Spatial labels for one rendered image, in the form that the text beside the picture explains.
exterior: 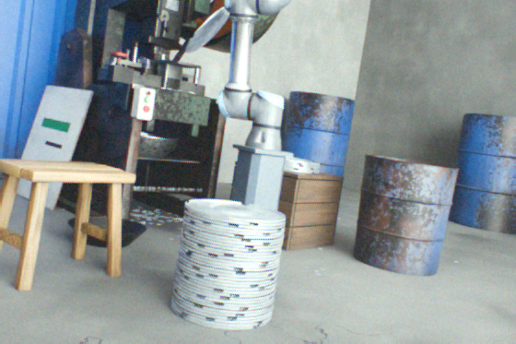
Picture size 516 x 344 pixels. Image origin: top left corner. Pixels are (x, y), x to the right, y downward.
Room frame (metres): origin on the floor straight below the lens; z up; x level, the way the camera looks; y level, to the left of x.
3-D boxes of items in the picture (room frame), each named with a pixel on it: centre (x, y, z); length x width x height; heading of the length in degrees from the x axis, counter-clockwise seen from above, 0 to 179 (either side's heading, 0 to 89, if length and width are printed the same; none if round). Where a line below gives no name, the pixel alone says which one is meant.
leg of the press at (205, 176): (3.03, 0.53, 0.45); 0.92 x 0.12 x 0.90; 45
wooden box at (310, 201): (2.66, -0.14, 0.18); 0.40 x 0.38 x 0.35; 49
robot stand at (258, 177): (2.20, 0.01, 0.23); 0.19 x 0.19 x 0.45; 33
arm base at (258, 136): (2.20, 0.01, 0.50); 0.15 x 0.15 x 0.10
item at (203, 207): (1.53, 0.06, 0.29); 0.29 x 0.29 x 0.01
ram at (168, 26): (2.71, 0.59, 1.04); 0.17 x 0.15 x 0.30; 45
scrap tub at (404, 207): (2.48, -0.67, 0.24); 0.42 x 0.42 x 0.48
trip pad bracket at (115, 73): (2.36, 0.67, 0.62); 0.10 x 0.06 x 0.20; 135
